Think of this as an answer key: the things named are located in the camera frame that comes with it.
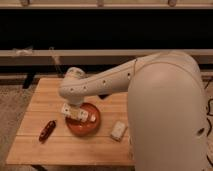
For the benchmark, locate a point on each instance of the black eraser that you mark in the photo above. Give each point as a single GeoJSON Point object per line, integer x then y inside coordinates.
{"type": "Point", "coordinates": [102, 97]}

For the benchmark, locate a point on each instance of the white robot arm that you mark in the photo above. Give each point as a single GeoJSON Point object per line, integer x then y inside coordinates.
{"type": "Point", "coordinates": [166, 108]}

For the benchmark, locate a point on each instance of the white sponge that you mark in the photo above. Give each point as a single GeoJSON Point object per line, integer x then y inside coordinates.
{"type": "Point", "coordinates": [118, 130]}

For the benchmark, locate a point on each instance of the white tube on plate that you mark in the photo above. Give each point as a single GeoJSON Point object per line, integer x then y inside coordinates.
{"type": "Point", "coordinates": [77, 113]}

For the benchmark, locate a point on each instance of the orange round plate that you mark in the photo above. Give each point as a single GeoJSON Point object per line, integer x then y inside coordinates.
{"type": "Point", "coordinates": [90, 126]}

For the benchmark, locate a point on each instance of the dark red snack bar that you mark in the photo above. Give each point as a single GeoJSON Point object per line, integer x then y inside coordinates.
{"type": "Point", "coordinates": [46, 132]}

